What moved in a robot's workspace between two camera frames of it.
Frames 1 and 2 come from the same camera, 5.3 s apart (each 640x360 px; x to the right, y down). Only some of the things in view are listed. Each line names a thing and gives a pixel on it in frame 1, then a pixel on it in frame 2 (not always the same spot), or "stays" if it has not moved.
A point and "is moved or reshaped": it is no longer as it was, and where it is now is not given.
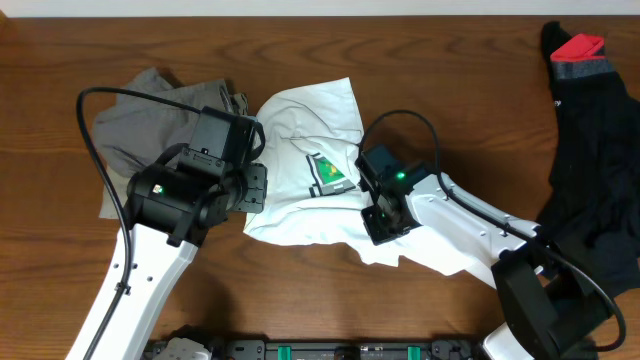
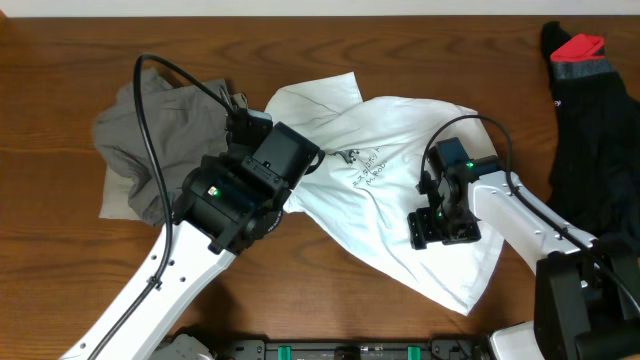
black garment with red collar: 591,209 stays
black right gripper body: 382,227 -> 444,225
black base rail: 260,349 stays
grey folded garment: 134,132 stays
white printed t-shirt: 311,138 is moved or reshaped
